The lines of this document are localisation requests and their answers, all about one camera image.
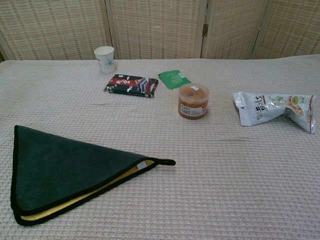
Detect dark printed flat box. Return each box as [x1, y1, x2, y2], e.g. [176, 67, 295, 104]
[103, 73, 159, 99]

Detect yellow cloth with black trim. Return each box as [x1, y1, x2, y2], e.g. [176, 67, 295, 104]
[10, 124, 177, 227]

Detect green sachet packet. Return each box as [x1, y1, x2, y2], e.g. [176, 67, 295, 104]
[158, 69, 192, 90]

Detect clear plastic jar brown contents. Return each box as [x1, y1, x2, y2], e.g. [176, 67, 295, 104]
[177, 83, 210, 121]

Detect woven bamboo folding screen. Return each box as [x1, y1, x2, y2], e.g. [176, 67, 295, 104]
[0, 0, 320, 62]

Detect beige woven tablecloth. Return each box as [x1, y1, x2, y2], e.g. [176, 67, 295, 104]
[0, 53, 320, 240]

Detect silver green snack bag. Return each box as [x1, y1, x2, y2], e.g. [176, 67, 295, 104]
[232, 91, 317, 135]

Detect white paper cup blue flower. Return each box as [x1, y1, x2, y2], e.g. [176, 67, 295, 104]
[93, 45, 116, 74]

